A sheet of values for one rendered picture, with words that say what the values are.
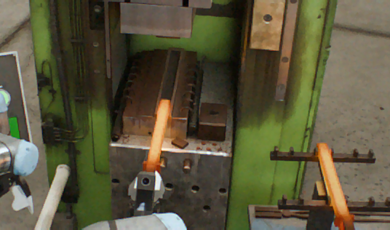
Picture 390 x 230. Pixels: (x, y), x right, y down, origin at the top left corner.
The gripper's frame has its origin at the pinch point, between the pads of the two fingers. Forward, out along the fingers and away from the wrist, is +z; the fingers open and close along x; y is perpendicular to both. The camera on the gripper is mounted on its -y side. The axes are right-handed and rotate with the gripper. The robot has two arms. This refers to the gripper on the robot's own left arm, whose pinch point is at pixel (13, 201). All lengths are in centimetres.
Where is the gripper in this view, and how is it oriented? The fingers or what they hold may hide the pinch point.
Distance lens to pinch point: 178.7
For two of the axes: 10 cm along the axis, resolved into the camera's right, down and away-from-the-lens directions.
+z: -0.4, 8.1, 5.8
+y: -5.1, 4.8, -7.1
